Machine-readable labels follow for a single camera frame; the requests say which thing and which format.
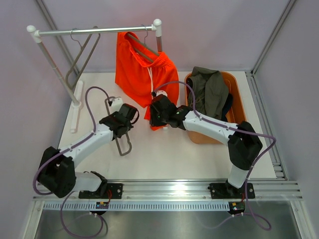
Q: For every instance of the silver clothes rack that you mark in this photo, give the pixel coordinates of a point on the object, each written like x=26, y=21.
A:
x=76, y=95

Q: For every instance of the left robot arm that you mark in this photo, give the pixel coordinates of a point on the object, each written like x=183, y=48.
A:
x=57, y=167

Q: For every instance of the orange plastic basket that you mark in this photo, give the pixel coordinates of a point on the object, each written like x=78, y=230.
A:
x=235, y=115

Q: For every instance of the white slotted cable duct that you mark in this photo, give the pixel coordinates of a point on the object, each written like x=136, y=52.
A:
x=138, y=206

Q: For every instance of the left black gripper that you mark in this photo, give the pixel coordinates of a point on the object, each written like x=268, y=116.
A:
x=113, y=115

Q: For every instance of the grey hanger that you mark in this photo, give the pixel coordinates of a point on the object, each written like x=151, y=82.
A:
x=72, y=85
x=143, y=44
x=123, y=144

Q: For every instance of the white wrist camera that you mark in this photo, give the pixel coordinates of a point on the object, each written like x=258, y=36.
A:
x=159, y=92
x=114, y=104

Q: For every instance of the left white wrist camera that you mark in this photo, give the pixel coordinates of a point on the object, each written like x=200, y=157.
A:
x=114, y=104

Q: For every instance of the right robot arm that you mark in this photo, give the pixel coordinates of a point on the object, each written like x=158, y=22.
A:
x=242, y=142

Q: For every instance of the navy blue shorts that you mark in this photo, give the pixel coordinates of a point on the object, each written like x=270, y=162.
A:
x=226, y=108

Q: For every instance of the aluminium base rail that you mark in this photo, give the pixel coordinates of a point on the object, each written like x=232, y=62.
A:
x=197, y=190

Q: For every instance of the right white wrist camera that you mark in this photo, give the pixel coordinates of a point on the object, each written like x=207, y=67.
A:
x=159, y=92

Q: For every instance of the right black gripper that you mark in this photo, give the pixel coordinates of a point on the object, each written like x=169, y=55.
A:
x=153, y=121

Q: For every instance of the olive green shorts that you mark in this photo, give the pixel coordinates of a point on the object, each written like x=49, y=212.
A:
x=210, y=91

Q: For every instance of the orange shorts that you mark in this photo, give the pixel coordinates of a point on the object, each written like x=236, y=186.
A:
x=139, y=71

